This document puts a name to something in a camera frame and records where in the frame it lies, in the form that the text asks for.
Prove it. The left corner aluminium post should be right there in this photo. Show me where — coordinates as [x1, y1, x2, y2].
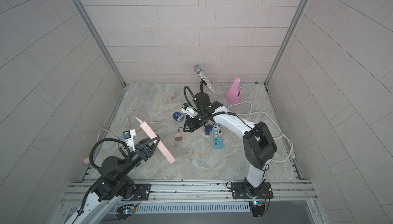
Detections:
[71, 0, 126, 87]

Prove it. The right corner aluminium post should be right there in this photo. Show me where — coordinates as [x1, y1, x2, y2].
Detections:
[264, 0, 309, 90]

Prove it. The corner aluminium post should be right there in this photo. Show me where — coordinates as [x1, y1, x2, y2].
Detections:
[71, 0, 126, 87]
[264, 0, 309, 90]

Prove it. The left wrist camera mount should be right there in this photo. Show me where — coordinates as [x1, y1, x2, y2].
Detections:
[120, 129, 136, 151]

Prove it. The beige power adapter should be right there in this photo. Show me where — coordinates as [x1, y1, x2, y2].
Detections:
[174, 132, 183, 142]

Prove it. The teal power strip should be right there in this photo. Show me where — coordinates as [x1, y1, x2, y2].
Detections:
[212, 124, 223, 149]

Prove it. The pink power adapter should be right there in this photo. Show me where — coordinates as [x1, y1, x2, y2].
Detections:
[217, 129, 223, 138]

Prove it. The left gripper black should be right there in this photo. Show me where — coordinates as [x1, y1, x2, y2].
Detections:
[117, 136, 159, 180]

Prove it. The small blue electric shaver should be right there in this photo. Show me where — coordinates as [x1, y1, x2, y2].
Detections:
[204, 124, 212, 136]

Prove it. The black microphone stand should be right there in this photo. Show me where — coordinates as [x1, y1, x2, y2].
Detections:
[200, 80, 207, 93]

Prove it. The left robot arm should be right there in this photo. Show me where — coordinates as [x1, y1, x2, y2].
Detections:
[67, 136, 161, 224]

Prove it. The pink power strip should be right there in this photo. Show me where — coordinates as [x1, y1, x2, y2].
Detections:
[135, 117, 176, 164]

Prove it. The pink metronome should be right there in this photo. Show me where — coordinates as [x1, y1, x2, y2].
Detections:
[225, 77, 243, 104]

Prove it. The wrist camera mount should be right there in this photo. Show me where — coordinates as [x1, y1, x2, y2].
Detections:
[181, 103, 198, 118]
[120, 129, 136, 151]

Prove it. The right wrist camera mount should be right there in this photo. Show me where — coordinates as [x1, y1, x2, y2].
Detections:
[181, 103, 198, 118]

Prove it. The glitter microphone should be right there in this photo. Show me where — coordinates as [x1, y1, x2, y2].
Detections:
[193, 64, 216, 93]

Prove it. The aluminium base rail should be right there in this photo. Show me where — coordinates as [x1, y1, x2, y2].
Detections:
[59, 179, 318, 206]

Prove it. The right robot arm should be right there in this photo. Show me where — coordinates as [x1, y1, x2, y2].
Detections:
[183, 86, 277, 198]

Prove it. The white power strip cord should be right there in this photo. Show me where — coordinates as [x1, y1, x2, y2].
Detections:
[227, 100, 295, 163]

